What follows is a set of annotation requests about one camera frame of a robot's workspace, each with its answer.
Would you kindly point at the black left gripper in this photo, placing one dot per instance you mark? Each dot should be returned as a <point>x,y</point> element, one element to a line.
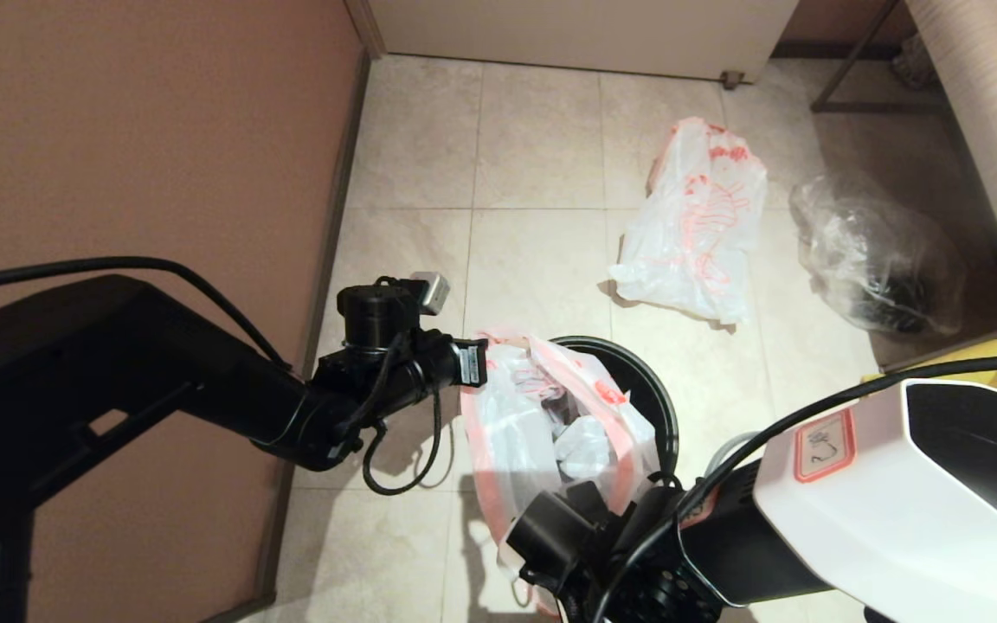
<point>468,362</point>

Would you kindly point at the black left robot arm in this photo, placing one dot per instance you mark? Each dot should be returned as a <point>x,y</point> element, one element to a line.
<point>118,381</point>

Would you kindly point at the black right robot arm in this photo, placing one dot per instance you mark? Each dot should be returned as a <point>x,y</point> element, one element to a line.
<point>897,502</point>

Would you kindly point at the black round trash bin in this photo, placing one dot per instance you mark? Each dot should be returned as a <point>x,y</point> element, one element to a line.
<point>650,389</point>

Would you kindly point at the clear plastic bag dark contents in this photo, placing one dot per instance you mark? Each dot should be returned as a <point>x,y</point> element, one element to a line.
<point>862,260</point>

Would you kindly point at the small metal door stopper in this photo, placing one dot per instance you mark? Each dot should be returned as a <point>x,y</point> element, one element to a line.
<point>732,78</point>

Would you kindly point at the brown cabinet side panel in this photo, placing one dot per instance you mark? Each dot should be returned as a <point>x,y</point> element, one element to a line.
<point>118,130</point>

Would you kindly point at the white crumpled fabric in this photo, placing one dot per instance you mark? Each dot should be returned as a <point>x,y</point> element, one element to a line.
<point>916,61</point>

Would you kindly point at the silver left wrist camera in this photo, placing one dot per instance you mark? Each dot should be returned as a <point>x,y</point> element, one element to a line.
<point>432,292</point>

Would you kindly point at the brown metal table frame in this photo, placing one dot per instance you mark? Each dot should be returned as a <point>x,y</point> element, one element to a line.
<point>875,104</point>

